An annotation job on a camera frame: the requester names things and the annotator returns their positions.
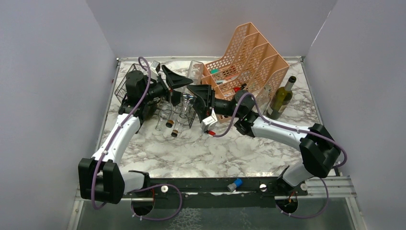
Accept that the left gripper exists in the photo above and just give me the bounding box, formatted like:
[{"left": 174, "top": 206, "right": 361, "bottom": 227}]
[{"left": 141, "top": 65, "right": 193, "bottom": 105}]

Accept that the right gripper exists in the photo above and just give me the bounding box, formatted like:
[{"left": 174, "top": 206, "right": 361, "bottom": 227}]
[{"left": 184, "top": 84, "right": 241, "bottom": 124}]

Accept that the green wine bottle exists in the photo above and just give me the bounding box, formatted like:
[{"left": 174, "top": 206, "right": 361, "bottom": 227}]
[{"left": 266, "top": 76, "right": 296, "bottom": 120}]

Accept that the blue grey cylinder cap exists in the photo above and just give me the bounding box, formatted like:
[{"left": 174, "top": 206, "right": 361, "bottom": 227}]
[{"left": 227, "top": 178, "right": 243, "bottom": 192}]

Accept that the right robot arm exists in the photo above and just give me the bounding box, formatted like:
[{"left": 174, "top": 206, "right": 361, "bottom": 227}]
[{"left": 187, "top": 84, "right": 343, "bottom": 195}]

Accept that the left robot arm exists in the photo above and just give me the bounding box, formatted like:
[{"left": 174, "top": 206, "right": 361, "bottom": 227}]
[{"left": 78, "top": 65, "right": 193, "bottom": 204}]

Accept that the clear bottle with cork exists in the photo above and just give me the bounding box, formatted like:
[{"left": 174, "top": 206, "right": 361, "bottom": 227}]
[{"left": 165, "top": 110, "right": 180, "bottom": 128}]

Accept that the peach plastic file organizer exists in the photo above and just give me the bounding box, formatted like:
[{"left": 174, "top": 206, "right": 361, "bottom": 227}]
[{"left": 198, "top": 22, "right": 290, "bottom": 124}]

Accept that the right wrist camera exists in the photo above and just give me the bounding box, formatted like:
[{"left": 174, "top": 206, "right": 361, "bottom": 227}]
[{"left": 201, "top": 108, "right": 218, "bottom": 132}]

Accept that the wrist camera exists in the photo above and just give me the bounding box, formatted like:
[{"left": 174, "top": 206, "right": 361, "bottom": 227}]
[
  {"left": 150, "top": 60, "right": 161, "bottom": 80},
  {"left": 201, "top": 108, "right": 218, "bottom": 132}
]

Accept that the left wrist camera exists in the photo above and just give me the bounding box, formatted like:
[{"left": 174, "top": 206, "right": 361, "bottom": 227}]
[{"left": 150, "top": 60, "right": 161, "bottom": 80}]

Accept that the black wire wine rack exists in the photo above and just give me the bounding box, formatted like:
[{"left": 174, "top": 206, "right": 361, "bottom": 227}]
[{"left": 114, "top": 64, "right": 182, "bottom": 124}]

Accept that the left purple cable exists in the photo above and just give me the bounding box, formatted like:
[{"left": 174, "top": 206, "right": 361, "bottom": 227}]
[{"left": 90, "top": 56, "right": 152, "bottom": 211}]

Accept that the black base frame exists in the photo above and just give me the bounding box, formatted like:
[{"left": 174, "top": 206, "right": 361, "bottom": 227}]
[{"left": 126, "top": 176, "right": 308, "bottom": 219}]

